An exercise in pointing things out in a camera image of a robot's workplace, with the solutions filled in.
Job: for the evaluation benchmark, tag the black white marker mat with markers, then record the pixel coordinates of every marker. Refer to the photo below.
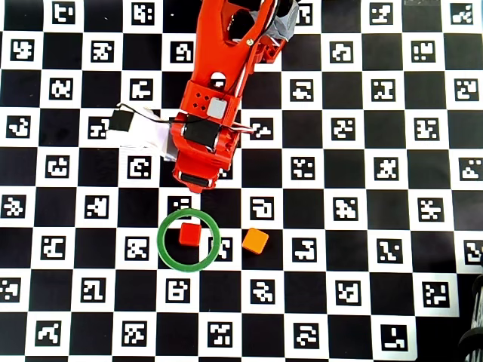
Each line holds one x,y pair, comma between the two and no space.
339,181

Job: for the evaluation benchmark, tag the grey tape wad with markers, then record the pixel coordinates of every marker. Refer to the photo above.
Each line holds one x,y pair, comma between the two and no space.
285,24

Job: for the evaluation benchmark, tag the red cube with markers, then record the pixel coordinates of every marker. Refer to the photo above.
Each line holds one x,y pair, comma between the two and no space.
189,234

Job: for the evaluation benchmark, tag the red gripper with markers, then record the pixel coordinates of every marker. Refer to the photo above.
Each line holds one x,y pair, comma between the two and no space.
195,179

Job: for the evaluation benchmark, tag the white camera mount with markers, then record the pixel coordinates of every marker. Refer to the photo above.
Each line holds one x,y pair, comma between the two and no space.
151,135

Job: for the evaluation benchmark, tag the orange cube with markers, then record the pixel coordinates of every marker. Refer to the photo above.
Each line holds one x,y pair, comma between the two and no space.
255,241

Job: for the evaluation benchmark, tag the grey square sticker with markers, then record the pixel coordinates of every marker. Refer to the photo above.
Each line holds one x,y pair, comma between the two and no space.
217,108

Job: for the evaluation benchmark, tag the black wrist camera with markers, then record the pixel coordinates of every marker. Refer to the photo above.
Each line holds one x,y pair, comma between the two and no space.
120,120

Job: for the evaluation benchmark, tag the red robot arm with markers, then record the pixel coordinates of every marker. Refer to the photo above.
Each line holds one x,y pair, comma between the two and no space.
211,49

